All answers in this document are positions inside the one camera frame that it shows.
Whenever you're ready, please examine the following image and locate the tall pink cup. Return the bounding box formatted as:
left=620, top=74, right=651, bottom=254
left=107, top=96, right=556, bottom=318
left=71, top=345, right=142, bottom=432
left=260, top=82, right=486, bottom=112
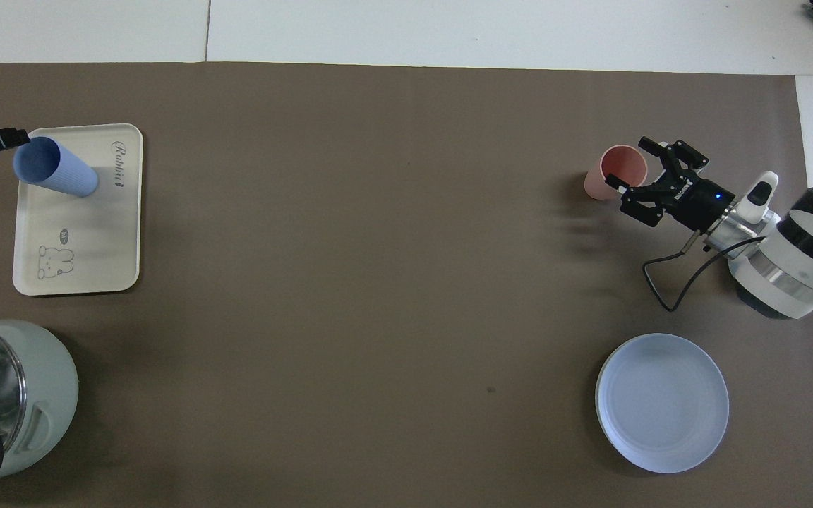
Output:
left=584, top=144, right=649, bottom=202

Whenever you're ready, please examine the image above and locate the tall blue ribbed cup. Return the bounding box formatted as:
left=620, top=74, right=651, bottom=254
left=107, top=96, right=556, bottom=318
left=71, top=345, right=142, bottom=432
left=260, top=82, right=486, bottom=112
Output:
left=12, top=136, right=100, bottom=199

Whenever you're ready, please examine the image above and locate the pale blue round plate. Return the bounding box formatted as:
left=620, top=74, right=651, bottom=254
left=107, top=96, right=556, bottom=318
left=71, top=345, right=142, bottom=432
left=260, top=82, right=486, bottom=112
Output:
left=595, top=333, right=730, bottom=474

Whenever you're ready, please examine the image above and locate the cream rabbit print tray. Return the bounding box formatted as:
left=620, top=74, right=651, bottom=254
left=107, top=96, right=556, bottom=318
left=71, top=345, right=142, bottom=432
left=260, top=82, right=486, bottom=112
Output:
left=12, top=123, right=145, bottom=297

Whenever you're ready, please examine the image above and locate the pale green electric pot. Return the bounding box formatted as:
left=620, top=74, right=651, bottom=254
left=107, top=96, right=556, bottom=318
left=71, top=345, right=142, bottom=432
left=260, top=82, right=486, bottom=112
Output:
left=0, top=320, right=80, bottom=494

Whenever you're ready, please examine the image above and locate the large brown table mat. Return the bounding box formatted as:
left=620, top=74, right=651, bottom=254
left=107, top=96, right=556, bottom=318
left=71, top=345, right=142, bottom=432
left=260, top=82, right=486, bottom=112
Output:
left=0, top=62, right=813, bottom=508

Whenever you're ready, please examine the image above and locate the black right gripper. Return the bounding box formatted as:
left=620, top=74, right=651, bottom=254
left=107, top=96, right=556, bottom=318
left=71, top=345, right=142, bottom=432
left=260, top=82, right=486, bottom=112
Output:
left=604, top=137, right=736, bottom=234

